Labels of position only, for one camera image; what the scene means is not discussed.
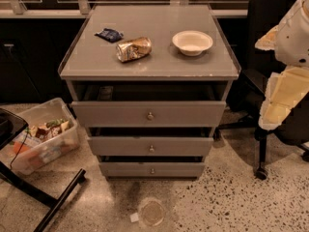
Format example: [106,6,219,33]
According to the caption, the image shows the grey top drawer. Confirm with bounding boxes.
[72,83,225,128]

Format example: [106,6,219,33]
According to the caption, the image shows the white paper bowl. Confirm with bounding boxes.
[172,30,213,56]

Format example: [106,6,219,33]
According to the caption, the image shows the snack packs in bin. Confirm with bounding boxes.
[13,118,70,155]

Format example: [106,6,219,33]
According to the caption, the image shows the small white paper scrap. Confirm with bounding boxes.
[130,213,139,222]

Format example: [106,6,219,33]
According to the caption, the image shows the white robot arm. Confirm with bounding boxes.
[255,0,309,131]

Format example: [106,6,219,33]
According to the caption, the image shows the clear plastic storage bin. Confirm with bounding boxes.
[3,98,79,175]

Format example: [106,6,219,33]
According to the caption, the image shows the crushed gold soda can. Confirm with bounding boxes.
[116,37,152,63]

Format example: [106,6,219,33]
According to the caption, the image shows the blue snack wrapper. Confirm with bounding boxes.
[96,28,124,43]

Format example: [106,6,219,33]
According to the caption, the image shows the grey three-drawer cabinet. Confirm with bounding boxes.
[57,4,241,180]

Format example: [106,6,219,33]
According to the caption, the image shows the black office chair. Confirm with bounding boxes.
[220,0,309,180]

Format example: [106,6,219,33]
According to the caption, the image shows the black stand with base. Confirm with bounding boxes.
[0,108,86,232]

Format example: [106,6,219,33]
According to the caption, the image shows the dark item in top drawer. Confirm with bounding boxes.
[98,86,113,101]

